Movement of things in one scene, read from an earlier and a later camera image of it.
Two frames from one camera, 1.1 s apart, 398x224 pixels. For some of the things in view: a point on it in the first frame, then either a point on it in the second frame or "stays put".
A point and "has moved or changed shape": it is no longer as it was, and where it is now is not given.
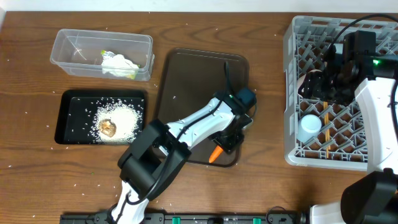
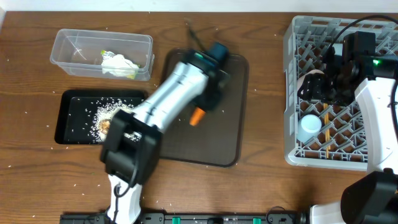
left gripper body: x=228 y=142 -> x=210 y=101
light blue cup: x=308 y=127 stays put
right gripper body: x=332 y=89 stays put
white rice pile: x=126 y=118 stays put
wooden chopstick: x=326 y=131 stays put
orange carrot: x=215 y=154 has moved or changed shape
